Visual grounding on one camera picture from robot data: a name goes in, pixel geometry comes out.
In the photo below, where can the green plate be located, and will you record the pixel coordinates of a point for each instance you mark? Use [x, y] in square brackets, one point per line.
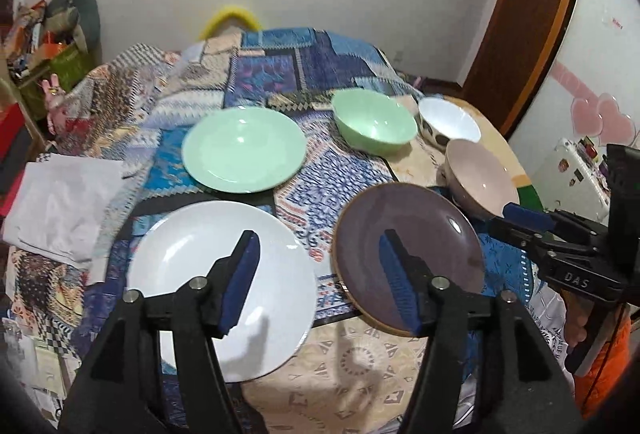
[245, 149]

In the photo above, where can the white paper sheet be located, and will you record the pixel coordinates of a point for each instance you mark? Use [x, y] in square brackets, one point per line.
[60, 204]

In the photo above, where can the grey plush toy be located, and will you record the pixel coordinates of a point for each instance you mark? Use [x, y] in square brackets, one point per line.
[85, 14]

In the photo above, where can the pink bowl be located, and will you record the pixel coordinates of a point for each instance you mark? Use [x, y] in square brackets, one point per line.
[480, 174]

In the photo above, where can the green bowl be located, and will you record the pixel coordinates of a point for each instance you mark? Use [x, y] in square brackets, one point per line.
[375, 119]

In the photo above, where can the purple plate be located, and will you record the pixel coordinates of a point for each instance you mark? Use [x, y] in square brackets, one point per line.
[450, 239]

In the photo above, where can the pile of boxes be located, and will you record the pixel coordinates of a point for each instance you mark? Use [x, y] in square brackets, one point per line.
[30, 34]

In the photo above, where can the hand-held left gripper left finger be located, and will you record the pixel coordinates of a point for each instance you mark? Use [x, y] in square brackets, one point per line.
[242, 279]

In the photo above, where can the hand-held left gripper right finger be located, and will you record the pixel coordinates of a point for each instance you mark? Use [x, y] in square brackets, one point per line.
[397, 284]

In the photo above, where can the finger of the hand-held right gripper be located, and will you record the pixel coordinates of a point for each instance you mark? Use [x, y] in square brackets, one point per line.
[525, 215]
[515, 234]

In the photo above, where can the red and black box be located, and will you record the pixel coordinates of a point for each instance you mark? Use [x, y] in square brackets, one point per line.
[12, 149]

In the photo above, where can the pink rabbit toy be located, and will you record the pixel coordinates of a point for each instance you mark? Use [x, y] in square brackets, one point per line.
[52, 104]

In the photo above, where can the wooden door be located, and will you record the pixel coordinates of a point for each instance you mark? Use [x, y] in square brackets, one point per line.
[525, 14]

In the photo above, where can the white plate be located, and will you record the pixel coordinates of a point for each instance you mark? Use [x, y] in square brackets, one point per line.
[175, 254]

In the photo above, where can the green box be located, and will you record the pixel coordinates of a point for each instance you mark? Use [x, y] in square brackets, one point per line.
[60, 64]

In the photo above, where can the pink heart wall sticker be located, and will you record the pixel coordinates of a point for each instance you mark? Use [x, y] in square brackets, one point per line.
[605, 119]

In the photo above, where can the person's right forearm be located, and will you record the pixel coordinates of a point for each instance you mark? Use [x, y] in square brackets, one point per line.
[605, 374]

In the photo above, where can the person's right hand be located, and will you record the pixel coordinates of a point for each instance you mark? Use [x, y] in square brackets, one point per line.
[575, 319]

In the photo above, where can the white fridge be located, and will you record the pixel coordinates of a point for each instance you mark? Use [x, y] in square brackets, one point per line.
[575, 174]

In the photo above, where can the white bowl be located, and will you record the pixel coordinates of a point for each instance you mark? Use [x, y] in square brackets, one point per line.
[450, 119]

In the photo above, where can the patchwork blanket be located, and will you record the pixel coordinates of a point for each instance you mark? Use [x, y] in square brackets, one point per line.
[310, 64]

